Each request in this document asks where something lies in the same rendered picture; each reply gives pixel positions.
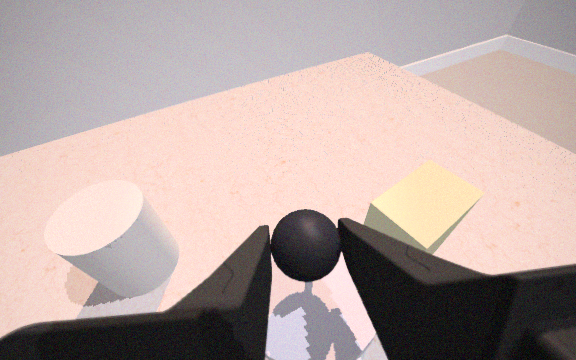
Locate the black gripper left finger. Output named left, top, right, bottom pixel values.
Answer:
left=0, top=225, right=272, bottom=360

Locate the french press coffee maker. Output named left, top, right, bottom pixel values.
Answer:
left=265, top=209, right=376, bottom=360

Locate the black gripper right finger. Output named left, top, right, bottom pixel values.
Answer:
left=338, top=218, right=576, bottom=360

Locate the grey cylinder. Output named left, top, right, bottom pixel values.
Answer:
left=44, top=180, right=180, bottom=297

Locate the pale yellow block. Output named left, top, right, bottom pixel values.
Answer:
left=363, top=160, right=484, bottom=255

